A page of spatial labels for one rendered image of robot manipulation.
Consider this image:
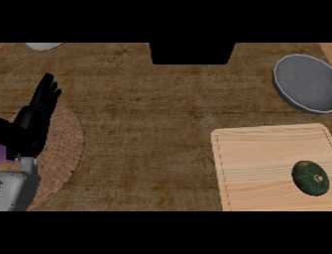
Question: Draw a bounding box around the round woven brown placemat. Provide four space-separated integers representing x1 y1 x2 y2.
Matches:
3 104 85 211

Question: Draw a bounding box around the white round bowl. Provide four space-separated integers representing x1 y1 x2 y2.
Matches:
23 42 65 52

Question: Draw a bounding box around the black box-shaped appliance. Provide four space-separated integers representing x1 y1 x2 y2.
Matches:
147 42 237 65

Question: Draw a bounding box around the grey pan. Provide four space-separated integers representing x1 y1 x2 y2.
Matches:
270 54 332 115

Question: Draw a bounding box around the pale wooden cutting board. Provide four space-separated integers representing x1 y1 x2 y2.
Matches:
209 123 332 212

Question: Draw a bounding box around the dark green squash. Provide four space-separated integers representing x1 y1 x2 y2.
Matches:
289 160 331 197

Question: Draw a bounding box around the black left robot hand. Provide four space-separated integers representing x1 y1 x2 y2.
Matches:
0 72 63 162

